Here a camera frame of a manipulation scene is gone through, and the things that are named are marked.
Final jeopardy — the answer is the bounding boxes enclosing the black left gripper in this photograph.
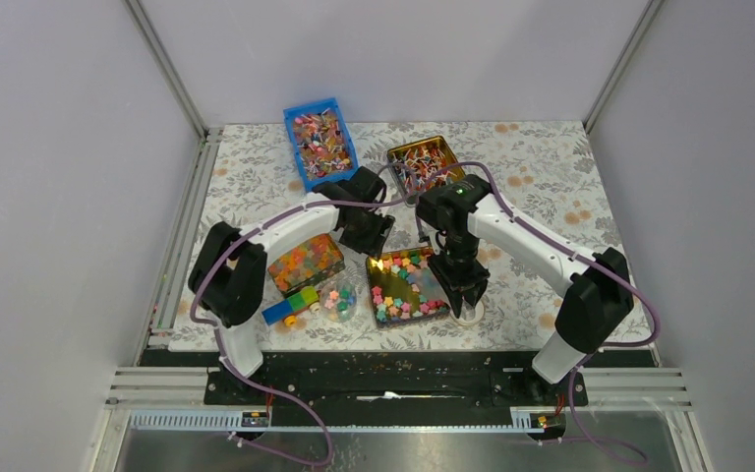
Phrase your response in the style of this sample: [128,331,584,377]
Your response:
[341,205,394,263]

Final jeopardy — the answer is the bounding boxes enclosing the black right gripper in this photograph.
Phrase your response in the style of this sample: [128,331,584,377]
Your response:
[428,233,492,320]

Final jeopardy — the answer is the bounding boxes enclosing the gold tin star candies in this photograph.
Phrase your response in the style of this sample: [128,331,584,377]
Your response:
[365,246,451,329]

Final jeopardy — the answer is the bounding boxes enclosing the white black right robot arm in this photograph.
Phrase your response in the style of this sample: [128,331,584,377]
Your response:
[415,175,633,405]

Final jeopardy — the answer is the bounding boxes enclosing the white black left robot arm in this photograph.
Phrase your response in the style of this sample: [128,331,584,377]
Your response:
[188,167,395,404]

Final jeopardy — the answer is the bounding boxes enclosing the gold tin pastel candies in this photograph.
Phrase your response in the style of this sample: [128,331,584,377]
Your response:
[267,234,345,297]

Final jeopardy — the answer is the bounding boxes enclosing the white round jar lid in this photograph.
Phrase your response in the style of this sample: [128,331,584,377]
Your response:
[452,301,486,327]

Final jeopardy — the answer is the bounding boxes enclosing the floral tablecloth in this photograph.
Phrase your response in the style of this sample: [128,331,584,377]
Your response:
[193,121,621,351]

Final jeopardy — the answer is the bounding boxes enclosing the gold tin with lollipops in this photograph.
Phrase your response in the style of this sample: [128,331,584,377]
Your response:
[386,136,465,194]

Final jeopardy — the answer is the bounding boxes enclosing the blue plastic candy bin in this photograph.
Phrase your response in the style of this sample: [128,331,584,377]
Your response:
[283,97,359,192]

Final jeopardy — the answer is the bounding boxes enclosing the colourful toy block truck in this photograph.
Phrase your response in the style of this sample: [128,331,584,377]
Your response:
[261,286,319,326]

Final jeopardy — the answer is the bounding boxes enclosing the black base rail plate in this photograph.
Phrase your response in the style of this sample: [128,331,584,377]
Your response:
[204,351,588,427]

